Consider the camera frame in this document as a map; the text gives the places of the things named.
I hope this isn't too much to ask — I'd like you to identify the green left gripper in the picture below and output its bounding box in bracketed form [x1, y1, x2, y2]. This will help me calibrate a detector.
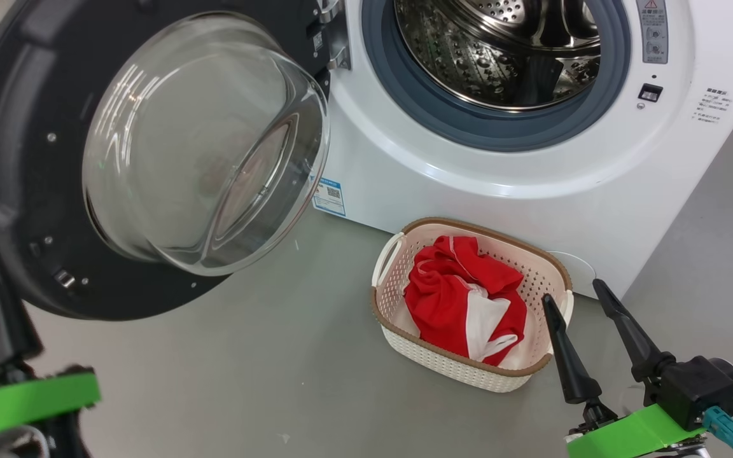
[0, 245, 101, 444]

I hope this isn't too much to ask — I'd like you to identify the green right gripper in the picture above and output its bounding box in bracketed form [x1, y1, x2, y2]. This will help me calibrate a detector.
[541, 279, 711, 458]

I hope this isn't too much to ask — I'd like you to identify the black round washer door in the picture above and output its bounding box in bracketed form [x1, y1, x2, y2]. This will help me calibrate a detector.
[0, 0, 335, 322]

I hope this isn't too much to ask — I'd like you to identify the red and white garment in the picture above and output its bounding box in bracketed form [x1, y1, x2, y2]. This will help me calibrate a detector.
[403, 235, 528, 368]

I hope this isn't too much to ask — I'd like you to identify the cream perforated laundry basket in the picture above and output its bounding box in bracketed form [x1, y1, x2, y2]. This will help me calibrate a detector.
[370, 217, 575, 393]

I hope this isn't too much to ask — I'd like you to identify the white washing machine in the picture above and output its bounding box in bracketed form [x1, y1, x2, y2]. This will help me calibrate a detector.
[306, 0, 733, 300]

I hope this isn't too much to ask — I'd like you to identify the grey rubber door gasket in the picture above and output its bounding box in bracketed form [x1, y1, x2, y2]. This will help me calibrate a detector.
[361, 0, 632, 153]

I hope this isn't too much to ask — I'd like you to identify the silver door hinge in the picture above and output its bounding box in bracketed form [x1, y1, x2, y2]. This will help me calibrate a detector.
[316, 0, 353, 71]

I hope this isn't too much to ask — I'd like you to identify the round white filter cover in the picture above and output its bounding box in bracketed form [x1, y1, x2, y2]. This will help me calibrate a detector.
[546, 251, 597, 300]

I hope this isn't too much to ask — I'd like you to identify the blue energy label sticker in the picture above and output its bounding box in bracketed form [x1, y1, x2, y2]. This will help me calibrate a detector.
[312, 177, 347, 218]

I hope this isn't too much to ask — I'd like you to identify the grey warning sticker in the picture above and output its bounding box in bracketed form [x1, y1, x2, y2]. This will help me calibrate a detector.
[636, 0, 669, 65]

